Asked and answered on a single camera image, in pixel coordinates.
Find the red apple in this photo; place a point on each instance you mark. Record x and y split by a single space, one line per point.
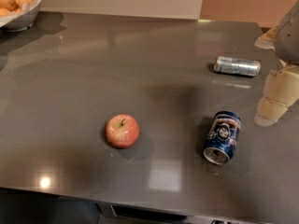
122 131

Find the orange fruit middle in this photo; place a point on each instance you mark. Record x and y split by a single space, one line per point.
21 3

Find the silver slim can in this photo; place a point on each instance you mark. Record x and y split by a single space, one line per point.
239 67

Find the orange fruit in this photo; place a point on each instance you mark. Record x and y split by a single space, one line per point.
4 12
21 3
8 4

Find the blue pepsi can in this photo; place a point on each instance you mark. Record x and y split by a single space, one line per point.
221 140

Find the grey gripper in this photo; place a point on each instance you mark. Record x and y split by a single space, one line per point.
289 37

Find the grey fruit bowl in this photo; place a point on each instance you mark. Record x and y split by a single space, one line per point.
23 17

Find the orange fruit bottom left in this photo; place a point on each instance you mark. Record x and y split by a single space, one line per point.
4 12

